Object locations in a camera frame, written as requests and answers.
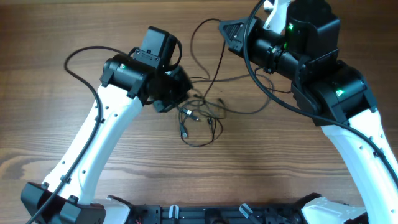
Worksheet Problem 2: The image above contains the thin black USB cable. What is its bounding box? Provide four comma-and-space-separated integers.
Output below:
178, 17, 226, 148

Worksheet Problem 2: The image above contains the thick black USB cable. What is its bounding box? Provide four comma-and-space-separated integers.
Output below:
178, 73, 274, 139

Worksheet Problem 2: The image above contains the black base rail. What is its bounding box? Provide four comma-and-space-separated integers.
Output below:
126, 204, 307, 224

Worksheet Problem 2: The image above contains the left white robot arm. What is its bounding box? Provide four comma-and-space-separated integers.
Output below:
21, 26, 192, 223

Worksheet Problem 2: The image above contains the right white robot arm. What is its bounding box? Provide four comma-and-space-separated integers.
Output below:
219, 0, 397, 223

